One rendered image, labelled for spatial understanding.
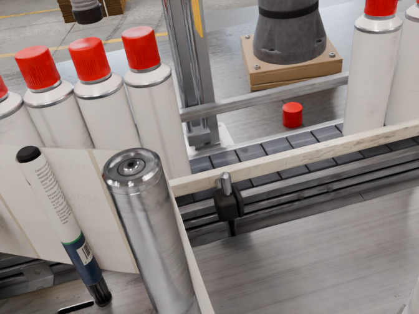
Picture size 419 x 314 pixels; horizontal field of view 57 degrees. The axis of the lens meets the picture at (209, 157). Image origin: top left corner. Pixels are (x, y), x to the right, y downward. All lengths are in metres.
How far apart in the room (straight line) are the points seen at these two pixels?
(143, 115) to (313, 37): 0.46
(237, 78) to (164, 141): 0.44
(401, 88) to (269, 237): 0.26
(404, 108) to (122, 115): 0.36
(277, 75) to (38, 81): 0.49
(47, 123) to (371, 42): 0.36
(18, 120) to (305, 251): 0.32
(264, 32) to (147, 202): 0.60
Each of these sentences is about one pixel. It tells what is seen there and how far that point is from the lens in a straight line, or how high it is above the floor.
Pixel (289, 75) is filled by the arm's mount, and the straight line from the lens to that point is 0.79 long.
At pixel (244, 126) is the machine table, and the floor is 0.83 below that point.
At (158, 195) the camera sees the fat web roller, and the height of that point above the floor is 1.05.
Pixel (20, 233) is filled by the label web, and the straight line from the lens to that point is 0.41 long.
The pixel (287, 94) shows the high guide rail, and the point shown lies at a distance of 0.52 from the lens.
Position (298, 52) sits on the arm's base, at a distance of 0.78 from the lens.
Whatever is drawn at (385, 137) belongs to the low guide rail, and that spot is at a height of 0.91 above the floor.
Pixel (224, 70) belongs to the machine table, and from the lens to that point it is 0.89.
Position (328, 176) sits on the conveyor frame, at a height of 0.88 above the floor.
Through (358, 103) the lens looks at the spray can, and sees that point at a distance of 0.52.
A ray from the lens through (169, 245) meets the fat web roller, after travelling 0.28.
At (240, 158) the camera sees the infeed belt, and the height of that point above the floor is 0.88.
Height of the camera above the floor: 1.21
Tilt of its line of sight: 38 degrees down
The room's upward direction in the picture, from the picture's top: 9 degrees counter-clockwise
